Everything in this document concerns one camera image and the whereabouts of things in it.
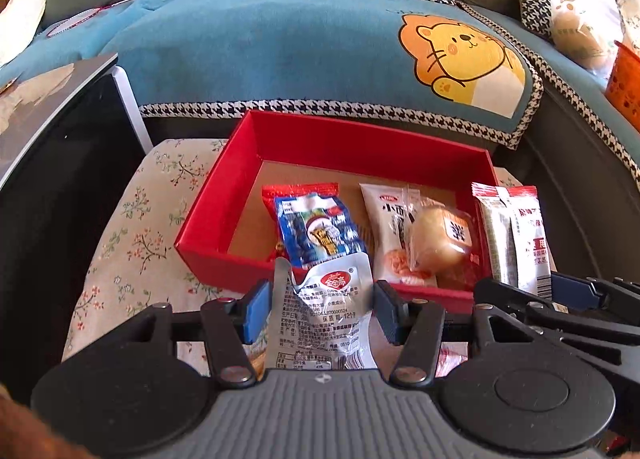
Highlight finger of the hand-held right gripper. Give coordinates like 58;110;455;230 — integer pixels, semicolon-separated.
475;278;640;380
552;273;640;310

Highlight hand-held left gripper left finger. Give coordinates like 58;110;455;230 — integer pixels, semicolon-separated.
102;280;272;385

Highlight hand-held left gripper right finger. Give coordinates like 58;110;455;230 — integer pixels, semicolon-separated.
376;280;541;386

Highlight grey striped long packet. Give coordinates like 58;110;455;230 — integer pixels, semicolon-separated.
472;182;518;290

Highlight white red long packet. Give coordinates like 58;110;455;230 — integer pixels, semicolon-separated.
507;186;553;301

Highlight silver white snack packet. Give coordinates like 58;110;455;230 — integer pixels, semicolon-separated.
260;251;378;371

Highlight pink clear cake packet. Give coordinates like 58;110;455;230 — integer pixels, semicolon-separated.
435;346;471;377

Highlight round bun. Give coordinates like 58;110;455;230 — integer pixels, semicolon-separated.
400;186;476;290

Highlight white packet with orange picture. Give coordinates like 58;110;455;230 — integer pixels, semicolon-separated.
359;183;438;287

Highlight blue white snack packet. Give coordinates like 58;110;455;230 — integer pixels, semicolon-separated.
276;193;368;270

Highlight small red snack packet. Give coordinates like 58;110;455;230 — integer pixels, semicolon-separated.
262;183;341;240

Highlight red cardboard box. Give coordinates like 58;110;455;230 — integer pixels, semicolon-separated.
174;110;506;315

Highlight floral tablecloth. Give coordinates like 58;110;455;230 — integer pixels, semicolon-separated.
62;139;523;380

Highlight orange plastic basket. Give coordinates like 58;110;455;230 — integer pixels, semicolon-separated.
605;41;640;134

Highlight blue houndstooth edged sofa cover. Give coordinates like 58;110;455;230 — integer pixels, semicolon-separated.
462;1;640;164

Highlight white plastic bag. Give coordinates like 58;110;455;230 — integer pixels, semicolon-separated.
547;0;623;72

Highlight blue lion sofa cover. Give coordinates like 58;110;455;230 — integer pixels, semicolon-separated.
0;0;546;150

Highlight white cloth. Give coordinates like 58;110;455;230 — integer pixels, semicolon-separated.
0;0;51;70

